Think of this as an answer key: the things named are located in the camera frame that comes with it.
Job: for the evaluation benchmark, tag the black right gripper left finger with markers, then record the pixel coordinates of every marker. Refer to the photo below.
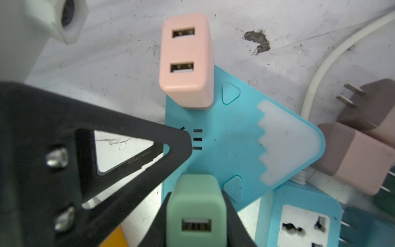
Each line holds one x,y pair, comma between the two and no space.
156,234

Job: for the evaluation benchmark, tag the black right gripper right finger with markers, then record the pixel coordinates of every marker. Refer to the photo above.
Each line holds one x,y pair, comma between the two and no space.
237,235

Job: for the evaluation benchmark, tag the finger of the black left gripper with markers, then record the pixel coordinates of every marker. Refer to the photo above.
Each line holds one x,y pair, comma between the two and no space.
51,192

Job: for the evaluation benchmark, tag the orange power strip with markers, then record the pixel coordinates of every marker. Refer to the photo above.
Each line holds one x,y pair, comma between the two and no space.
115,239

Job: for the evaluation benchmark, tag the blue rectangular power strip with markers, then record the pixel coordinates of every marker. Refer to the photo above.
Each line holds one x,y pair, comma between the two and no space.
298,216

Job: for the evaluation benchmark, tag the teal triangular power strip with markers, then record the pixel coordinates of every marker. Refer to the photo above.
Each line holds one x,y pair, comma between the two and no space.
250,143

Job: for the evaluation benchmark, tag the pink plug purple strip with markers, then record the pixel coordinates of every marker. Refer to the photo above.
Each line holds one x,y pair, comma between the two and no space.
371,110
354,158

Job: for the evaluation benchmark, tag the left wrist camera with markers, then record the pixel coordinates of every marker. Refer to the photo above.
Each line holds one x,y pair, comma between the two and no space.
26,27

